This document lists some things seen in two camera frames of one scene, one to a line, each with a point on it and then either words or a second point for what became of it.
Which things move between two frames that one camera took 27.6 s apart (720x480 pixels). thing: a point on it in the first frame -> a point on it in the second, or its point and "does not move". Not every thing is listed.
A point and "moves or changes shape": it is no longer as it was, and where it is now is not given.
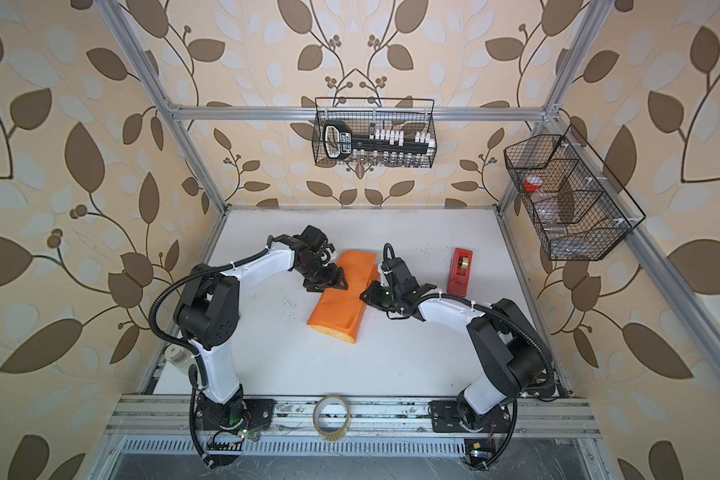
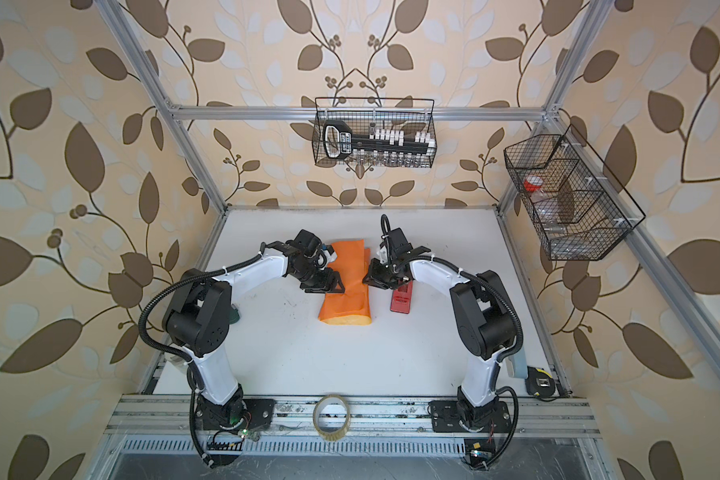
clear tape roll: [326, 434] does not move
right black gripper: [371, 297] -> [373, 277]
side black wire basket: [580, 208] does not move
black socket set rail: [339, 141] does not move
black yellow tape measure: [545, 390] does not move
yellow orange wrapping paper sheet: [338, 313] moves or changes shape
